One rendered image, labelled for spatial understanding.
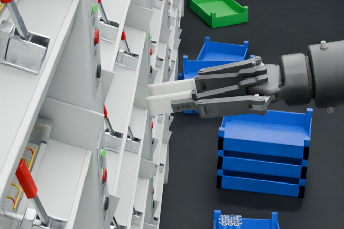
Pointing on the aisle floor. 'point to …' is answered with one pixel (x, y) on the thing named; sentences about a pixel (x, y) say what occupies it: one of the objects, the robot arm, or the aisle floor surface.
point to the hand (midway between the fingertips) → (171, 96)
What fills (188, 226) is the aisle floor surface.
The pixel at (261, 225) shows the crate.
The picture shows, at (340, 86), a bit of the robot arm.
